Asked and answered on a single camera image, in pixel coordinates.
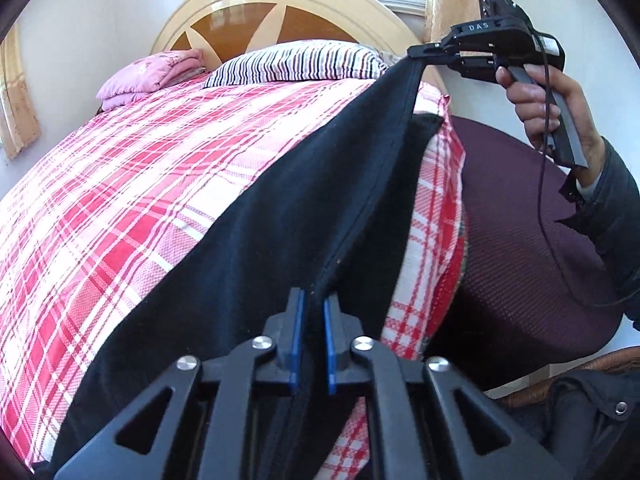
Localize black pants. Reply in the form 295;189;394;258
43;58;442;479

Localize dark jacket sleeve forearm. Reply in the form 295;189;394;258
560;141;640;328

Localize person right hand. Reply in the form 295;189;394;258
496;64;605;188

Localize maroon round chair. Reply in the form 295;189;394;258
425;117;623;390

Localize striped pillow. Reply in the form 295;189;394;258
205;39;400;88

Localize round wooden headboard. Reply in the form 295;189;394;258
152;0;421;70

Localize red plaid bed cover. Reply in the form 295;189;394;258
0;71;469;480

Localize yellow side curtain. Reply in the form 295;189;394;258
0;24;40;159

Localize folded pink blanket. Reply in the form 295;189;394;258
96;49;205;112

